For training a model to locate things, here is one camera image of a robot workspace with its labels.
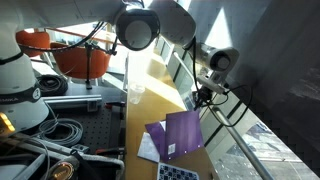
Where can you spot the metal window handrail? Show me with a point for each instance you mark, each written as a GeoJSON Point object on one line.
{"type": "Point", "coordinates": [240, 143]}

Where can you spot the grey padded tube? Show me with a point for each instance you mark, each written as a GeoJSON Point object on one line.
{"type": "Point", "coordinates": [96, 160]}

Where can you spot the round metal dial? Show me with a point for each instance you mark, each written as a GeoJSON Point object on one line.
{"type": "Point", "coordinates": [63, 170]}

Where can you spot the black white tag sheet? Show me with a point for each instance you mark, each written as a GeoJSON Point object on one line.
{"type": "Point", "coordinates": [176, 172]}

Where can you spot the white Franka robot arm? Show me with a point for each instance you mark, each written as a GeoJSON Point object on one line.
{"type": "Point", "coordinates": [173, 20]}

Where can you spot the small orange chair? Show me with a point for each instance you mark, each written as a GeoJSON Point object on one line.
{"type": "Point", "coordinates": [33, 40]}

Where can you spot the orange bowl-shaped object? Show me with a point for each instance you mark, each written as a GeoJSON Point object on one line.
{"type": "Point", "coordinates": [75, 61]}

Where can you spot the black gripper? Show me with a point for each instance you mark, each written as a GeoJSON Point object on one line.
{"type": "Point", "coordinates": [205, 94]}

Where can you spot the purple cloth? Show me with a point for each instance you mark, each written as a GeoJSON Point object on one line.
{"type": "Point", "coordinates": [183, 133]}

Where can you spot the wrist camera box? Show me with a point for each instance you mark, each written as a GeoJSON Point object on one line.
{"type": "Point", "coordinates": [213, 85]}

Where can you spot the clear plastic cup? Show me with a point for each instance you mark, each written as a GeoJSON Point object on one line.
{"type": "Point", "coordinates": [136, 93]}

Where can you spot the black perforated breadboard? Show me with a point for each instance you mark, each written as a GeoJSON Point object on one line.
{"type": "Point", "coordinates": [100, 126]}

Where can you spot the wooden handrail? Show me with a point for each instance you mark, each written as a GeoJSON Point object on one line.
{"type": "Point", "coordinates": [73, 34]}

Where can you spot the aluminium extrusion rail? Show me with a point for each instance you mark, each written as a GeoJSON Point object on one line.
{"type": "Point", "coordinates": [73, 99]}

